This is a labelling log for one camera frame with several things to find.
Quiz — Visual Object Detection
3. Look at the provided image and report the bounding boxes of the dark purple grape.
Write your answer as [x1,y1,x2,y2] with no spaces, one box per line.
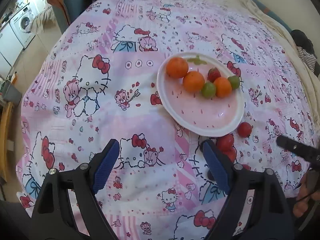
[207,170,215,181]

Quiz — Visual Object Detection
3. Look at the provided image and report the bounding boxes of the red cherry tomato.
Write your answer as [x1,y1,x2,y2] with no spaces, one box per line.
[216,134,234,152]
[237,122,252,138]
[223,147,237,163]

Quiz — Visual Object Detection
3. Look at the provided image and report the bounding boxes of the green grape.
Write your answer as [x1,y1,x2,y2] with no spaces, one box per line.
[201,82,216,99]
[228,75,240,90]

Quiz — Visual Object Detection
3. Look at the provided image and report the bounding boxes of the orange tangerine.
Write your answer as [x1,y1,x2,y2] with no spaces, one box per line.
[182,71,205,93]
[213,77,232,98]
[166,57,189,79]

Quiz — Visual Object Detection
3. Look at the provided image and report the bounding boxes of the person's right hand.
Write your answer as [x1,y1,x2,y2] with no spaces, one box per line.
[293,172,320,218]

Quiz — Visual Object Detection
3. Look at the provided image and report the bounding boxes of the cream crumpled blanket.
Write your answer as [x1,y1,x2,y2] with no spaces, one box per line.
[130,0,320,100]

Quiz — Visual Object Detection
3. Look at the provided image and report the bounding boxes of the pink strawberry pattern plate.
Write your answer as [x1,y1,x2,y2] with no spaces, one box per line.
[156,51,245,137]

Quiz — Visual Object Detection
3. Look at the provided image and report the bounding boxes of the striped black clothes pile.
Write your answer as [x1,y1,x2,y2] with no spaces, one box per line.
[290,30,319,77]

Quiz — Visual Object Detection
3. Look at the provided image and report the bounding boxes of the grey trash bin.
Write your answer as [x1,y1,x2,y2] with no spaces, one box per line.
[2,81,22,106]

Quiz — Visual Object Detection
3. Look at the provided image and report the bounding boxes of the pink Hello Kitty bedsheet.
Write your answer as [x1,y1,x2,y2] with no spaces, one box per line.
[16,0,318,239]

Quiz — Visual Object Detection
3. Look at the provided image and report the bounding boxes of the white kitchen cabinets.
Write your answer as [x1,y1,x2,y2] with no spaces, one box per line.
[0,24,23,78]

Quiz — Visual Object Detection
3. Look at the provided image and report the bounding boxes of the white washing machine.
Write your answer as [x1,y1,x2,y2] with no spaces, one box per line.
[9,4,35,49]

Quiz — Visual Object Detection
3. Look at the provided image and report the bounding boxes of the cloth pile on floor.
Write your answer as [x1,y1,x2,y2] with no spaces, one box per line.
[28,5,56,34]

